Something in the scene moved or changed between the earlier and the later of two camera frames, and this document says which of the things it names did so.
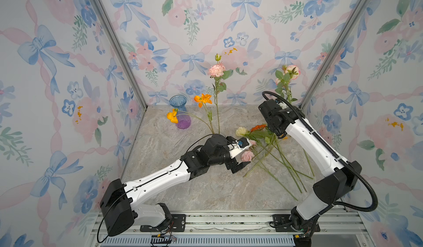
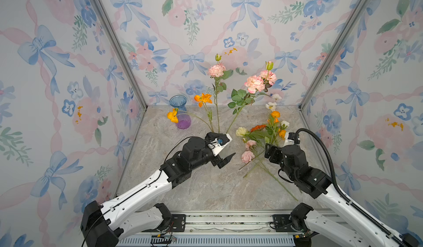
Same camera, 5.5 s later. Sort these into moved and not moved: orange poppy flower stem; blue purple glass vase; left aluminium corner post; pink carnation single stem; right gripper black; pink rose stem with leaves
Moved: right gripper black; pink rose stem with leaves
Not moved: blue purple glass vase; left aluminium corner post; pink carnation single stem; orange poppy flower stem
